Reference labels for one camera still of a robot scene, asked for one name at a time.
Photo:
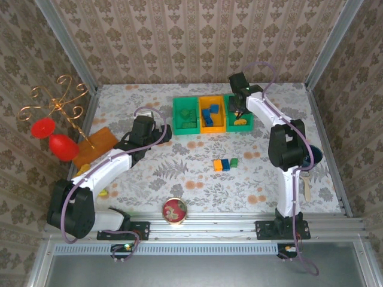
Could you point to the black controller board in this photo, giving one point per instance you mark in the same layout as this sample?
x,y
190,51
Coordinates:
x,y
287,249
121,248

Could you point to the small green lego brick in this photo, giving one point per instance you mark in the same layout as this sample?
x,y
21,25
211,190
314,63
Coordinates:
x,y
234,162

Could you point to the dark blue mug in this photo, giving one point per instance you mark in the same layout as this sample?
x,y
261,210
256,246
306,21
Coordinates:
x,y
316,157

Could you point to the orange wooden board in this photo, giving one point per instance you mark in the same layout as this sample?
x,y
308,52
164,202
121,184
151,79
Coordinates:
x,y
95,143

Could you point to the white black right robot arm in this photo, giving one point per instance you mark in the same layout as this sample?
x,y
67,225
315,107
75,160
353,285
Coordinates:
x,y
287,185

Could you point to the round red gold dish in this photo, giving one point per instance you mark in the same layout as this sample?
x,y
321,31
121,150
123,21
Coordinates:
x,y
174,211

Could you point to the orange plastic bin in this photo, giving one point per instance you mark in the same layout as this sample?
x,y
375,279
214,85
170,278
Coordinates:
x,y
212,128

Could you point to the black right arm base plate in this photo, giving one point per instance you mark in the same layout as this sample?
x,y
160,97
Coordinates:
x,y
264,230

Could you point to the red plastic goblet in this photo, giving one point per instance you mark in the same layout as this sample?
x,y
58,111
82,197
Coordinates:
x,y
61,146

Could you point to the yellow banana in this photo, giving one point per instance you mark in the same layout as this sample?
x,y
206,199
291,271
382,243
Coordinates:
x,y
81,171

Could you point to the aluminium side rail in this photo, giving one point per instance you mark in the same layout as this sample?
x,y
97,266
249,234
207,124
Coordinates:
x,y
321,128

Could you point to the aluminium frame post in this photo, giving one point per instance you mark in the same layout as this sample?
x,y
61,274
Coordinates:
x,y
66,45
329,45

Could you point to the orange lego brick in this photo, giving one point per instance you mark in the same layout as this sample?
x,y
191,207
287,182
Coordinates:
x,y
218,165
240,122

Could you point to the green plastic bin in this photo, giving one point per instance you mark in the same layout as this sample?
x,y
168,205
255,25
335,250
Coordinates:
x,y
185,103
239,128

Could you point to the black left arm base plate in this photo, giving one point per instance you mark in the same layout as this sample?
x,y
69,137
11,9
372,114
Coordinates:
x,y
140,231

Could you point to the wooden spoon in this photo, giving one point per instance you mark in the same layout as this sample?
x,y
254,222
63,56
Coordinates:
x,y
307,186

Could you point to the aluminium front rail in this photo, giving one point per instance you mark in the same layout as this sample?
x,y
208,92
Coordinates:
x,y
209,230

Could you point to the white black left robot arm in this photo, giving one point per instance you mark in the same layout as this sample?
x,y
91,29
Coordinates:
x,y
104,169

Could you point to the dark green lego brick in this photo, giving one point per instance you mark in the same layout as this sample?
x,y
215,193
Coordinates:
x,y
185,113

